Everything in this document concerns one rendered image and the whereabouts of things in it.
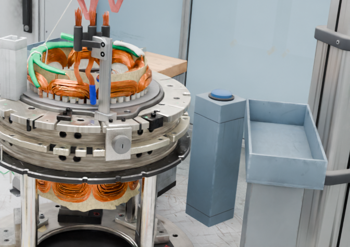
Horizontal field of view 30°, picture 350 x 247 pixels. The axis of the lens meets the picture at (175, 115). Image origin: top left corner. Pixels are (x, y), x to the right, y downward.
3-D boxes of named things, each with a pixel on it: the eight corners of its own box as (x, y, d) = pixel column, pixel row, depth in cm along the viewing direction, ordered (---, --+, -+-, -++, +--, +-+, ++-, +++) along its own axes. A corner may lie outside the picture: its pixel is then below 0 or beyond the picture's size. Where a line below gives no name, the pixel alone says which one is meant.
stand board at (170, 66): (51, 70, 129) (51, 58, 128) (109, 53, 145) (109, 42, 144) (134, 93, 120) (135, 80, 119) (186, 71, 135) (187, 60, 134)
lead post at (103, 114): (108, 123, 89) (111, 39, 85) (94, 119, 90) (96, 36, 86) (116, 120, 90) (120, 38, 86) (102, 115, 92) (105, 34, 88)
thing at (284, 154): (299, 332, 100) (327, 161, 90) (228, 324, 100) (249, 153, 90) (287, 247, 123) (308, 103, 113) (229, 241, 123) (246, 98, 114)
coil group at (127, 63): (100, 72, 109) (101, 47, 107) (106, 70, 110) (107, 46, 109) (132, 79, 106) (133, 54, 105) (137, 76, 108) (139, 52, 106)
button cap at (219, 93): (221, 100, 121) (221, 95, 121) (206, 94, 124) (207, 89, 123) (236, 97, 123) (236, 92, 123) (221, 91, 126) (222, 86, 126)
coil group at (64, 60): (36, 77, 104) (36, 51, 102) (60, 69, 109) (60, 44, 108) (45, 79, 103) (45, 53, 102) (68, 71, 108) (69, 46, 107)
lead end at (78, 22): (72, 26, 86) (73, 6, 85) (77, 25, 86) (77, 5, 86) (79, 28, 85) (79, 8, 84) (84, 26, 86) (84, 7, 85)
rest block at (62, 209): (87, 216, 121) (88, 205, 120) (58, 214, 121) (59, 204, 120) (90, 205, 125) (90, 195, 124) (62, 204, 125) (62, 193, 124)
